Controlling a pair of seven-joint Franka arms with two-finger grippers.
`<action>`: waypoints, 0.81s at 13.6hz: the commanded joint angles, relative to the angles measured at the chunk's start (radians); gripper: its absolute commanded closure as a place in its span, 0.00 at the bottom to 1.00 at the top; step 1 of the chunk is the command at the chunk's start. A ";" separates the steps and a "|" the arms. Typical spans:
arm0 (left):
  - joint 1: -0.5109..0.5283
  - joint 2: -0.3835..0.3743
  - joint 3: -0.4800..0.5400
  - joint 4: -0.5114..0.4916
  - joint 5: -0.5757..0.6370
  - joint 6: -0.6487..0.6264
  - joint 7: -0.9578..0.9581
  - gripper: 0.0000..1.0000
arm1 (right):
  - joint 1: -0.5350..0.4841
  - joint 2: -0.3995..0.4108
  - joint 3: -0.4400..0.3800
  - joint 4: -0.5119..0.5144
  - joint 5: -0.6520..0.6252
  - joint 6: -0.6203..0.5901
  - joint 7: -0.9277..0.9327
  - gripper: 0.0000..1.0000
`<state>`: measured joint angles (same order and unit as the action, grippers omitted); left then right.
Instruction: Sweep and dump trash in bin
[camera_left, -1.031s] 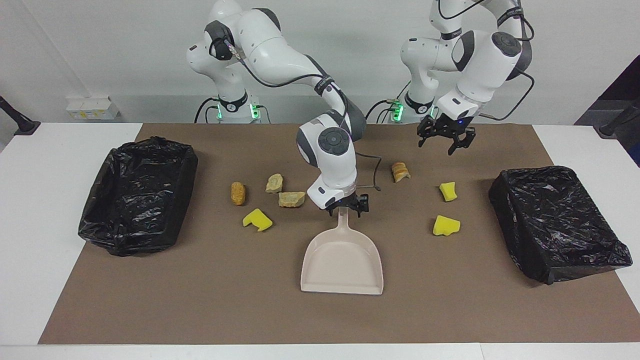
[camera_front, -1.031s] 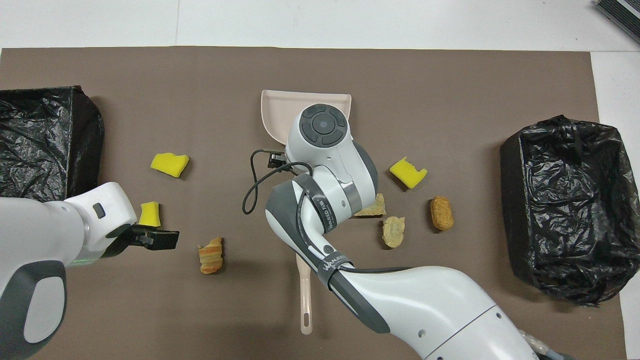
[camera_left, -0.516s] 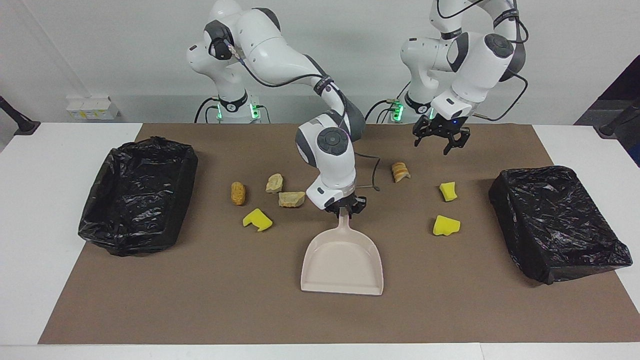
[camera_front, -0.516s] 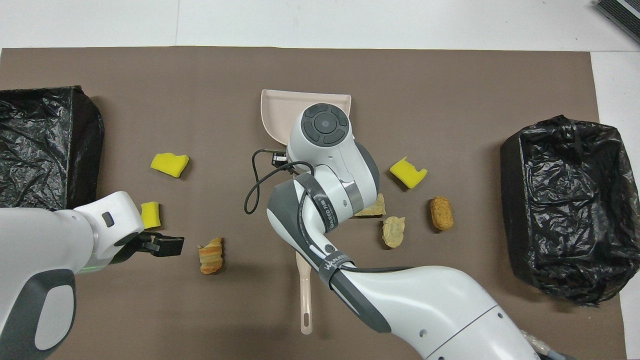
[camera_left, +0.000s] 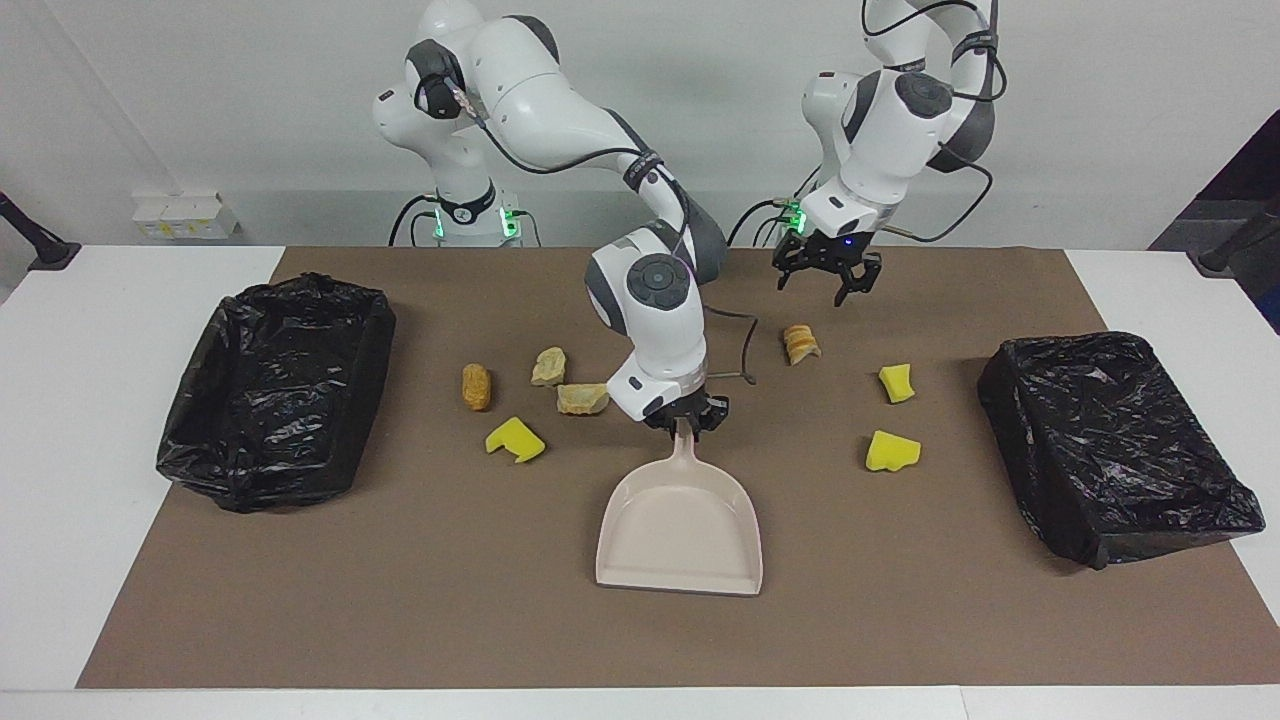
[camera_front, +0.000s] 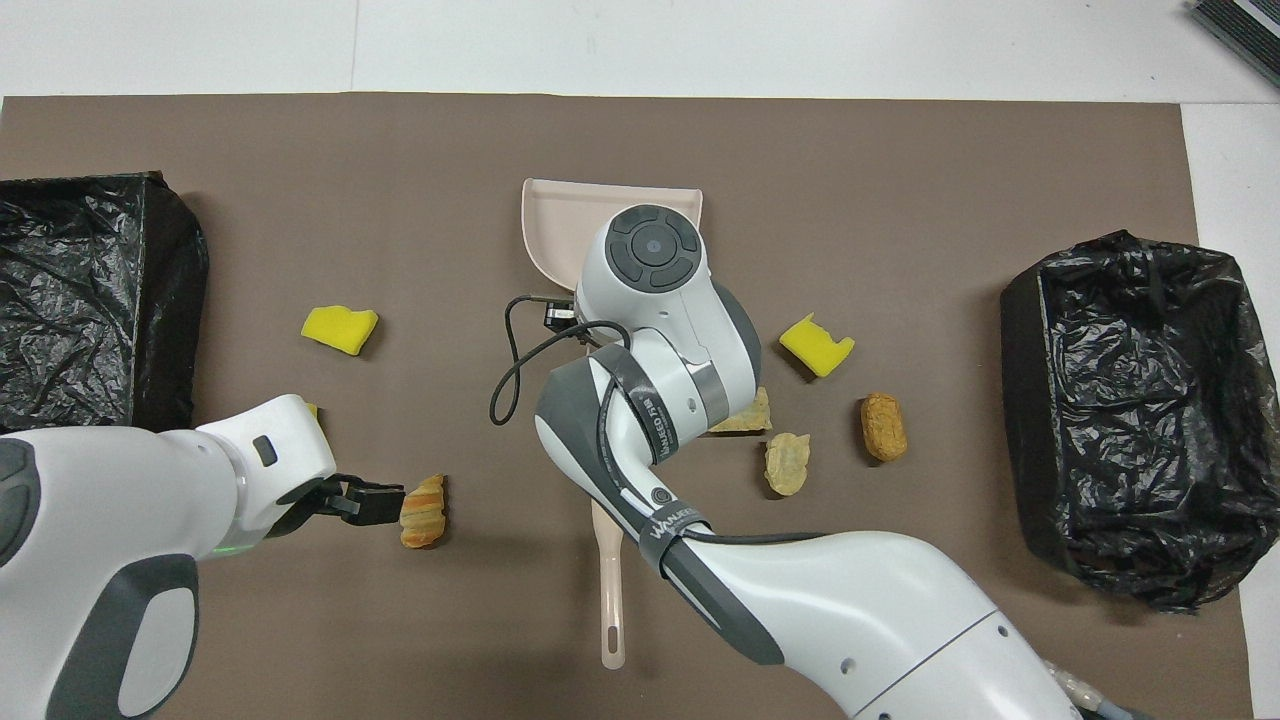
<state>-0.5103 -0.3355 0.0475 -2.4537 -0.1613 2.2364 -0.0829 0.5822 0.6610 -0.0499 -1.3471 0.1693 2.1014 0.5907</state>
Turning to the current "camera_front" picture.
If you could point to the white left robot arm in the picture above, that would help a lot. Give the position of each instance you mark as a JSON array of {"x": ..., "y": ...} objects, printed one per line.
[{"x": 100, "y": 500}]

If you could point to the large yellow sponge chunk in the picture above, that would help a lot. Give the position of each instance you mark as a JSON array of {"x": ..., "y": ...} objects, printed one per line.
[{"x": 338, "y": 328}]

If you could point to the orange striped sponge scrap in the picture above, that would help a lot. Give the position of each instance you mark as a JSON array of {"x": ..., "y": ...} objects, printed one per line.
[{"x": 425, "y": 512}]

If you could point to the cream sponge scrap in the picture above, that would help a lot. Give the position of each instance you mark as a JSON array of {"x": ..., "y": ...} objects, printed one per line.
[{"x": 787, "y": 465}]

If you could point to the black bag lined bin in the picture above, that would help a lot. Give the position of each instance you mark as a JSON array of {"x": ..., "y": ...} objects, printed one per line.
[
  {"x": 1120, "y": 450},
  {"x": 100, "y": 250}
]

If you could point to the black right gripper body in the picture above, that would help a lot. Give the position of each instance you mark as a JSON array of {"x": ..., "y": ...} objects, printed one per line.
[{"x": 560, "y": 314}]

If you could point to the brown oval sponge scrap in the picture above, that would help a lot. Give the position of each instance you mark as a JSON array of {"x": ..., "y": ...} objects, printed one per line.
[{"x": 884, "y": 427}]

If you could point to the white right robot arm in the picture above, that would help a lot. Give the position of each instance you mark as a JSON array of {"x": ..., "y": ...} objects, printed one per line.
[{"x": 850, "y": 600}]

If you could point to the beige hand brush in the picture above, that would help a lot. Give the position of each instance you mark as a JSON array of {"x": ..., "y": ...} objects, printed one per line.
[{"x": 612, "y": 600}]

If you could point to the beige plastic dustpan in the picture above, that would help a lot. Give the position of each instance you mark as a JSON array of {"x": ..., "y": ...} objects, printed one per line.
[{"x": 560, "y": 215}]

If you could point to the pale greenish sponge scrap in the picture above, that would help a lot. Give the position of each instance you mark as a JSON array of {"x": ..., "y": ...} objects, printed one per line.
[{"x": 753, "y": 416}]

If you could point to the dark grey ribbed device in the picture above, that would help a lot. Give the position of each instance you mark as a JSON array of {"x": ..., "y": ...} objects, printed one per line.
[{"x": 1245, "y": 25}]

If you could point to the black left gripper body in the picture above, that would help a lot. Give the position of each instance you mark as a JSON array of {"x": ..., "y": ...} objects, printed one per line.
[{"x": 310, "y": 505}]

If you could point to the brown paper table mat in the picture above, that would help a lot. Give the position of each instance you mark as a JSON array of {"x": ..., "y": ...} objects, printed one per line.
[{"x": 640, "y": 130}]

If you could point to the notched yellow sponge chunk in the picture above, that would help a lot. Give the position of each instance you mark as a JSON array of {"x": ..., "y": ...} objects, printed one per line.
[{"x": 815, "y": 347}]

